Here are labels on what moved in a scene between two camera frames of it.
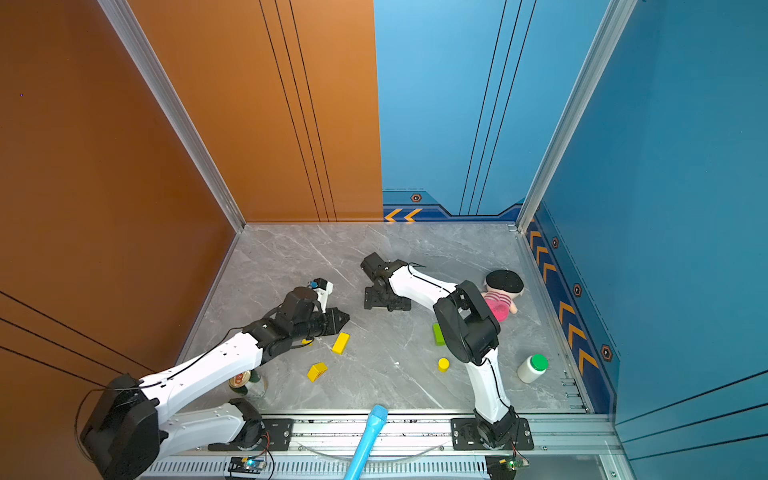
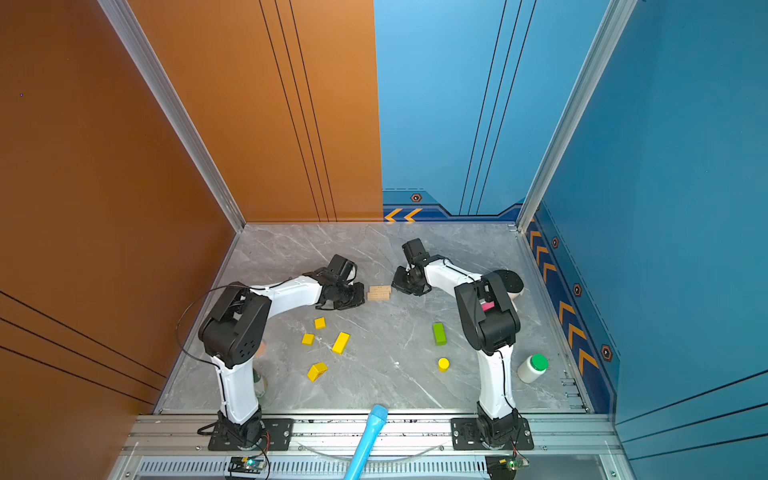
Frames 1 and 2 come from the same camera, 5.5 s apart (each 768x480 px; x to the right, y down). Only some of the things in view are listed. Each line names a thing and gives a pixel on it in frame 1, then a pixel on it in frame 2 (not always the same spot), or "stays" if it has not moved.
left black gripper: x=335 y=324 to x=359 y=300
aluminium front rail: x=564 y=449 stays
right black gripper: x=370 y=300 to x=398 y=282
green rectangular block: x=438 y=335 stays
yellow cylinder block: x=443 y=364 stays
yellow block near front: x=316 y=371 stays
